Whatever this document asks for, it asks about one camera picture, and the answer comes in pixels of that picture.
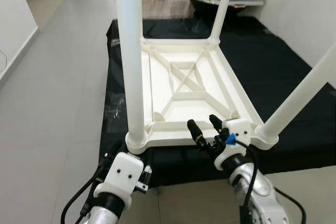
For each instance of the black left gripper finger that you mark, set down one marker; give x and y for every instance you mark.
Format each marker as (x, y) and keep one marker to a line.
(118, 147)
(147, 173)

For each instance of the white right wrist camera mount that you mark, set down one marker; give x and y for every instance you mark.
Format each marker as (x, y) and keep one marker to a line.
(237, 129)

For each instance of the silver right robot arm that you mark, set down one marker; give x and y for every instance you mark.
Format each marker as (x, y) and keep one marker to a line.
(262, 198)

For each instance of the patterned bench cloth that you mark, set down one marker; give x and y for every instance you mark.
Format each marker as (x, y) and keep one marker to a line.
(168, 9)

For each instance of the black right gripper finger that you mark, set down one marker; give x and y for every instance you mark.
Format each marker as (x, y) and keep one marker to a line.
(195, 132)
(216, 123)

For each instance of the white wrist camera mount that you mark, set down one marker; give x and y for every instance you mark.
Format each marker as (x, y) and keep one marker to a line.
(237, 129)
(123, 174)

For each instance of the crossed clear tape patch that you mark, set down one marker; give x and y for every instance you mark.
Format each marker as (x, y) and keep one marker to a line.
(113, 119)

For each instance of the black wok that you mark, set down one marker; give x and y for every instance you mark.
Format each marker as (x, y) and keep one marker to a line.
(202, 6)

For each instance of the black tablecloth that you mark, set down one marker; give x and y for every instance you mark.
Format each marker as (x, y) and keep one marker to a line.
(273, 77)

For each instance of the white plastic children table top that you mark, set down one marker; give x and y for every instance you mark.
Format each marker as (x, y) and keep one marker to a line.
(184, 77)

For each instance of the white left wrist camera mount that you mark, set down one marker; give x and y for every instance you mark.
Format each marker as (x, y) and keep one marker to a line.
(123, 174)

